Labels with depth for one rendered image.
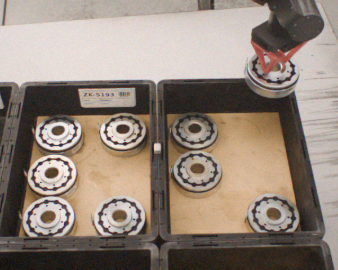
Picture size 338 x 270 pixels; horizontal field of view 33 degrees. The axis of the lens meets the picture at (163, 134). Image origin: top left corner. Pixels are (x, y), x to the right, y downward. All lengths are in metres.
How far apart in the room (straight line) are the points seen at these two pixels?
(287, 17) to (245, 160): 0.42
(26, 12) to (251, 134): 1.90
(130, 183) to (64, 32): 0.68
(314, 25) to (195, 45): 0.77
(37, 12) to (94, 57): 1.35
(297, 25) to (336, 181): 0.58
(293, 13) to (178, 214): 0.47
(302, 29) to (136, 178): 0.49
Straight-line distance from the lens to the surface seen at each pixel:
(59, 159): 1.22
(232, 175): 1.21
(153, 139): 1.14
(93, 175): 1.21
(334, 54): 1.71
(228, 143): 1.26
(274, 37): 1.04
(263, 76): 1.11
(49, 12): 2.95
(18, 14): 2.98
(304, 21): 0.93
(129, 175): 1.21
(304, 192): 1.13
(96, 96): 1.27
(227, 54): 1.65
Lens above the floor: 1.82
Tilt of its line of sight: 51 degrees down
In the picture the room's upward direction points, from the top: straight up
